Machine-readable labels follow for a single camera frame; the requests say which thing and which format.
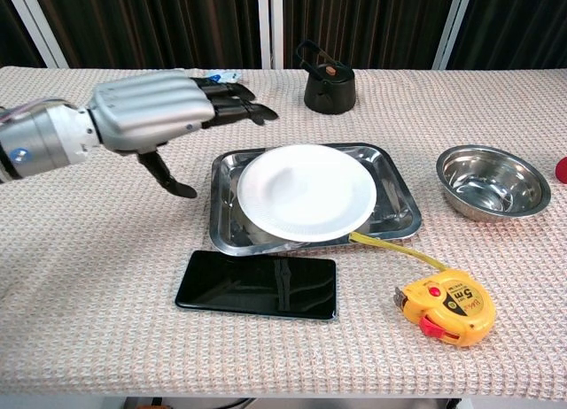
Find black smartphone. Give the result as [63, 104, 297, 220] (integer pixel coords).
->
[174, 249, 338, 323]

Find yellow tape measure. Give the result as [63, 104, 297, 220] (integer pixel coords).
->
[348, 231, 495, 349]

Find pink waffle tablecloth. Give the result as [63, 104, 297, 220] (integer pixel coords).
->
[0, 65, 567, 399]

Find black kettle with handle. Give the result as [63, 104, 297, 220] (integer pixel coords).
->
[295, 39, 358, 116]

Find dark pleated curtain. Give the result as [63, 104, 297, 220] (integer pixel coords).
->
[28, 0, 262, 70]
[0, 0, 45, 69]
[282, 0, 458, 71]
[446, 0, 567, 72]

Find blue white wipes pack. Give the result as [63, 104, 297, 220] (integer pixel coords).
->
[202, 69, 244, 86]

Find white round plate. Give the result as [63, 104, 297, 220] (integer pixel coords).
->
[236, 143, 379, 243]

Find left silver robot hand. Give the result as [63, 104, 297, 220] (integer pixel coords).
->
[87, 69, 280, 199]

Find rectangular steel tray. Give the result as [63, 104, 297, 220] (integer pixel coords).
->
[207, 142, 423, 257]

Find round steel bowl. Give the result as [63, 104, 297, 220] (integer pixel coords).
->
[435, 144, 553, 224]

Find white frame post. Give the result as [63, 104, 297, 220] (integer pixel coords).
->
[0, 0, 70, 70]
[431, 0, 476, 71]
[257, 0, 285, 71]

